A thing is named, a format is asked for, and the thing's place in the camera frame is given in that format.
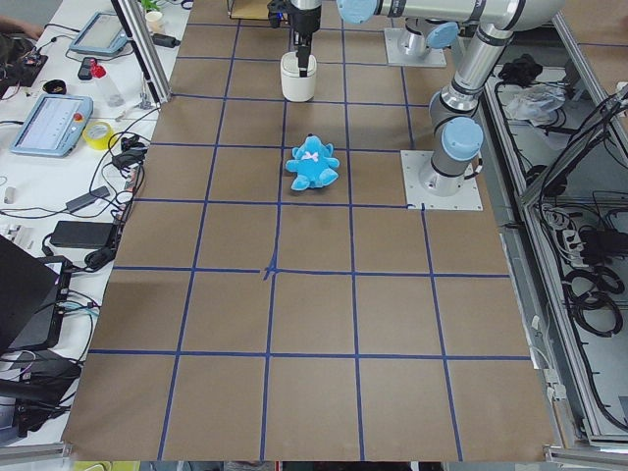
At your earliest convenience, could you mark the blue teach pendant near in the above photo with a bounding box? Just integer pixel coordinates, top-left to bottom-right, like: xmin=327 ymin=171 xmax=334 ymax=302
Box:
xmin=10 ymin=94 xmax=93 ymax=158

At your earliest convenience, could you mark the large black power brick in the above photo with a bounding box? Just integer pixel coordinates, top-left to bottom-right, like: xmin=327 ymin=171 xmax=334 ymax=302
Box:
xmin=50 ymin=221 xmax=115 ymax=249

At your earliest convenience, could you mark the black laptop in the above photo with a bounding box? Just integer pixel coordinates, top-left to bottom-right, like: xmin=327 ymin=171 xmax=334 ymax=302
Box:
xmin=1 ymin=237 xmax=71 ymax=353

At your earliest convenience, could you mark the clear bottle red cap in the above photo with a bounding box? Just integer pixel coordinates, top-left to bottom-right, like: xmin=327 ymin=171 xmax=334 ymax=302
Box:
xmin=90 ymin=60 xmax=125 ymax=107

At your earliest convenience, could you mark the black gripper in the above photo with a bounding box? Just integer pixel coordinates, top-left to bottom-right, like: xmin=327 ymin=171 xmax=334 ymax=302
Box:
xmin=288 ymin=0 xmax=322 ymax=78

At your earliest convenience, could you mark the yellow tape roll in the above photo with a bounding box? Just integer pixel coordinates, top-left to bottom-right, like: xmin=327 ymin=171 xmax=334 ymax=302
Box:
xmin=81 ymin=121 xmax=114 ymax=150

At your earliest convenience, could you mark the blue teddy bear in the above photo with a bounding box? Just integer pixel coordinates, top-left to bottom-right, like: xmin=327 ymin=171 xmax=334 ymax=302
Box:
xmin=286 ymin=133 xmax=340 ymax=191

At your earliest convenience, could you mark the blue teach pendant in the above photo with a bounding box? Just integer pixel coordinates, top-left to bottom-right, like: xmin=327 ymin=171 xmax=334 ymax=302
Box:
xmin=69 ymin=12 xmax=128 ymax=57
xmin=10 ymin=94 xmax=93 ymax=158

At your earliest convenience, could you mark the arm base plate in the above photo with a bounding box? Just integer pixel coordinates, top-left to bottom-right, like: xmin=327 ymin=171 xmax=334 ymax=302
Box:
xmin=400 ymin=150 xmax=483 ymax=211
xmin=384 ymin=28 xmax=446 ymax=68

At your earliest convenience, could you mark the paper cup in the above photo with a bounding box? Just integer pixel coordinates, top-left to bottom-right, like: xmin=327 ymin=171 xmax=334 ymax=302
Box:
xmin=145 ymin=11 xmax=165 ymax=34

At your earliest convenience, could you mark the blue teach pendant far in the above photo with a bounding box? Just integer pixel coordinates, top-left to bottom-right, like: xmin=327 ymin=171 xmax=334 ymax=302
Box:
xmin=69 ymin=12 xmax=128 ymax=57

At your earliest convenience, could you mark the white trash can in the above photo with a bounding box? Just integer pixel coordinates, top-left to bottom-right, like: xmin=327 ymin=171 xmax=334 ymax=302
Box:
xmin=280 ymin=51 xmax=317 ymax=102

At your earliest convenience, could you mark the aluminium frame post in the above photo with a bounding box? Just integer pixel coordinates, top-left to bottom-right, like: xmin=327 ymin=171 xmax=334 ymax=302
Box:
xmin=111 ymin=0 xmax=172 ymax=105

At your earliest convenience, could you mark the black power adapter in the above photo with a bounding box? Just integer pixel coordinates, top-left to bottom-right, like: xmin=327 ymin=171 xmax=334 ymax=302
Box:
xmin=66 ymin=185 xmax=110 ymax=214

